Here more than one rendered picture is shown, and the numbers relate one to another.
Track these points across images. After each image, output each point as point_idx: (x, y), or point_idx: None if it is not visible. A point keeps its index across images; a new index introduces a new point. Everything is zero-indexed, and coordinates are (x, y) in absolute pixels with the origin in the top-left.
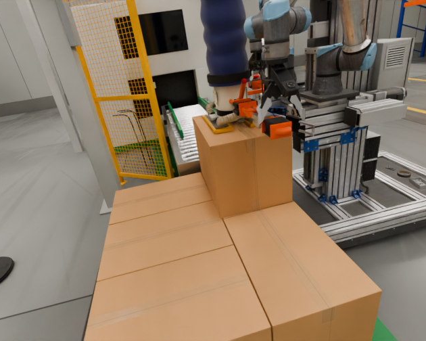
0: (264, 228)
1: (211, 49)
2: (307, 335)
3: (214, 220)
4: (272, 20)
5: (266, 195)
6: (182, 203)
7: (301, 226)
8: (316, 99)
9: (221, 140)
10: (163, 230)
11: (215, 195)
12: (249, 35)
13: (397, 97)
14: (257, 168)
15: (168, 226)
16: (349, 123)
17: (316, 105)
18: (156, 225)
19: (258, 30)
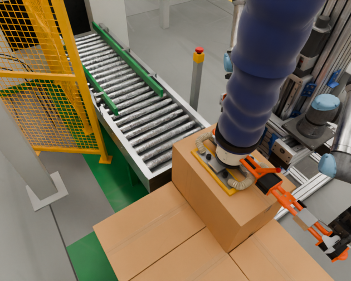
0: (266, 258)
1: (238, 126)
2: None
3: (222, 257)
4: None
5: (260, 225)
6: (180, 237)
7: (291, 251)
8: (308, 147)
9: (244, 211)
10: (184, 280)
11: (223, 239)
12: (325, 174)
13: None
14: (263, 217)
15: (184, 274)
16: (321, 154)
17: (303, 146)
18: (172, 275)
19: (340, 179)
